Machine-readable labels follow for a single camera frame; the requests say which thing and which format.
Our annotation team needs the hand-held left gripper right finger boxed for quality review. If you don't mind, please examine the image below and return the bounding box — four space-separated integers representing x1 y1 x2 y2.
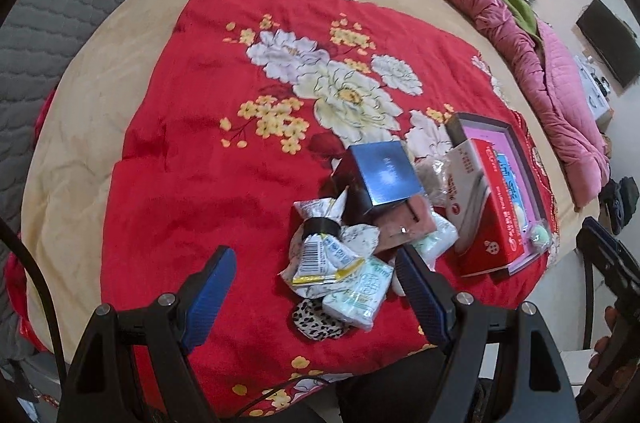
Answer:
395 246 581 423

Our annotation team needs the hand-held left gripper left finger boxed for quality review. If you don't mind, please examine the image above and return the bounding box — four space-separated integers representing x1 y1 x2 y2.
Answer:
57 246 237 423

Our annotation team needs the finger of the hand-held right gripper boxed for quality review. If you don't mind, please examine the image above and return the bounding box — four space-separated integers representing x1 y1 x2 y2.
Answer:
576 215 640 299

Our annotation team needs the green white tissue packet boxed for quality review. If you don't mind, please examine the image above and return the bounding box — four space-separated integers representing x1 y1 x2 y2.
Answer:
322 258 396 331

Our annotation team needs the plain white tissue packet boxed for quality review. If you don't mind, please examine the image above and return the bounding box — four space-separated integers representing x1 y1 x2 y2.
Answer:
412 213 460 265

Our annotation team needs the pink wallet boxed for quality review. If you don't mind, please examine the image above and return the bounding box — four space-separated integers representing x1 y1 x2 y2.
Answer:
372 195 436 254

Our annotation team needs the red tissue pack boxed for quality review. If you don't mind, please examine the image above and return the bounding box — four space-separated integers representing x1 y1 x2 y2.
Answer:
442 138 546 278

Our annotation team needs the leopard print scrunchie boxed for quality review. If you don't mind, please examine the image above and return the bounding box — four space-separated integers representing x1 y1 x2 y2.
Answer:
292 299 353 344

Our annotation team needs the white yellow snack packet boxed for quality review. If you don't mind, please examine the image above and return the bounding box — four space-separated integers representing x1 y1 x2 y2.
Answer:
287 235 367 288

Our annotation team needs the dark grey box tray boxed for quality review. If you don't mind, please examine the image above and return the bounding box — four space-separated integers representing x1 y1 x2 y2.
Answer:
445 113 553 285

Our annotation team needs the clear plastic bag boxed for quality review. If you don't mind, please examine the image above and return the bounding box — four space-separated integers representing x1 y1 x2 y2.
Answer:
415 155 457 208

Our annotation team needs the dark blue box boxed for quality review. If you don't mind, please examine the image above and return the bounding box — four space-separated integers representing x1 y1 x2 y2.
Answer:
332 141 428 231

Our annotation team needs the white floral cloth bundle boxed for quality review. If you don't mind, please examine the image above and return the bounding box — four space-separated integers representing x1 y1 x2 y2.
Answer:
280 185 382 280

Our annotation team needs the person's right hand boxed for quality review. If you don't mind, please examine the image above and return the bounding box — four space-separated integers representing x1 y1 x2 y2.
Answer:
591 305 640 386

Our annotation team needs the dark bag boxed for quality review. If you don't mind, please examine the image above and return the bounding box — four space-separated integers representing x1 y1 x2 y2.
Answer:
600 177 640 234

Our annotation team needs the white dresser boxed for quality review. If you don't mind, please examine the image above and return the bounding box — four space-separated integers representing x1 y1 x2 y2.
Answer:
575 55 615 128

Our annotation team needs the pink and blue book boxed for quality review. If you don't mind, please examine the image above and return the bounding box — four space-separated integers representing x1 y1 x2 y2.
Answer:
462 125 543 224

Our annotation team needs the red floral blanket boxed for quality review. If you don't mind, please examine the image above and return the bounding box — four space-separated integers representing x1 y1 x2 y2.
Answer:
97 0 563 419

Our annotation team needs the pink quilt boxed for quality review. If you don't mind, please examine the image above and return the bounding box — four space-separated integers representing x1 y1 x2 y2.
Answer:
435 0 613 211

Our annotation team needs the green cloth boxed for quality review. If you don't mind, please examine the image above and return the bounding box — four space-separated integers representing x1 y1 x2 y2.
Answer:
495 0 541 46

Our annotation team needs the grey quilted headboard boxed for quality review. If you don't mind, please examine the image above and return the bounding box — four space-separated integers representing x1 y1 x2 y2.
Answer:
0 0 216 354

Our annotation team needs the black wall television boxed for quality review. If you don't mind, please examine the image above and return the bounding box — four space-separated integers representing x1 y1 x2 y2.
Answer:
575 0 640 86

